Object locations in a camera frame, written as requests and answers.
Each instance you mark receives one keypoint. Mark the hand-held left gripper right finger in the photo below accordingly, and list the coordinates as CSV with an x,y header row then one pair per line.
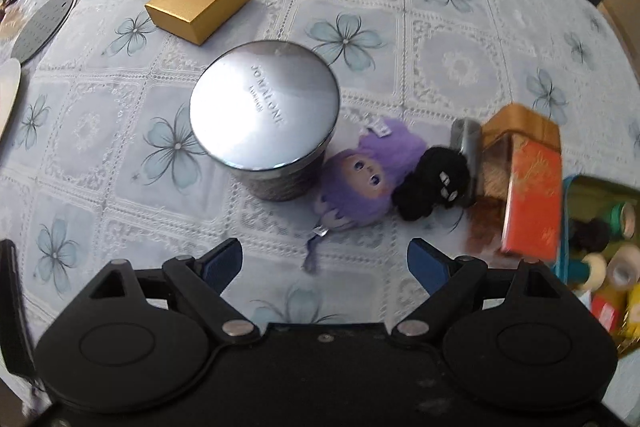
x,y
427,259

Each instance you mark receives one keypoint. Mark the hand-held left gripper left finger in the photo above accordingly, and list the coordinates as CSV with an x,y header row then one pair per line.
x,y
225,262

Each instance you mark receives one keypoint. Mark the black fluffy toy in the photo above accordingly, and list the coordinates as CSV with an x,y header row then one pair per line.
x,y
430,184

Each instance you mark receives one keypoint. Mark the purple plush doll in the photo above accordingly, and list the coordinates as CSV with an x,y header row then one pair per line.
x,y
355,187

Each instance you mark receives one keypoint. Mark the orange tea tin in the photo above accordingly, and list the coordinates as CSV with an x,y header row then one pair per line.
x,y
532,197

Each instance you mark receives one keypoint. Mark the teal metal tin tray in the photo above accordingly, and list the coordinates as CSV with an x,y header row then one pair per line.
x,y
567,217

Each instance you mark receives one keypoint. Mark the pink paper tag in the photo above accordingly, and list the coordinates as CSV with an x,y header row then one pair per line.
x,y
605,314

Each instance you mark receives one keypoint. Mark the green tape roll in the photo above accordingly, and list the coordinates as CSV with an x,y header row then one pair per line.
x,y
617,216

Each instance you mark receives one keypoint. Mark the cream cylindrical roll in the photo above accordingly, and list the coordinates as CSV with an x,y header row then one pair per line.
x,y
622,269

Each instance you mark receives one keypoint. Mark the yellow zip pouch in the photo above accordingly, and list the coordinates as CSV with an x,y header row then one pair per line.
x,y
632,307

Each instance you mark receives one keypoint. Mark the grey metal object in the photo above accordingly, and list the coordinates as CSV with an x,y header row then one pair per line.
x,y
467,142

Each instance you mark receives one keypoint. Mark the dark jar with silver lid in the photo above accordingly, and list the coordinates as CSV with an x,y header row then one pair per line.
x,y
262,102

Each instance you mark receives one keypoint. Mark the gold cardboard box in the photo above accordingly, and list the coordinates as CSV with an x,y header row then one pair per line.
x,y
197,2

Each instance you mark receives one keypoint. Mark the grey round mat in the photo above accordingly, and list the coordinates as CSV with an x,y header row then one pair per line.
x,y
42,24

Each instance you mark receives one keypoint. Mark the patterned round plate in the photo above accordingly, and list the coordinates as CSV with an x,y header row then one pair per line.
x,y
9,14

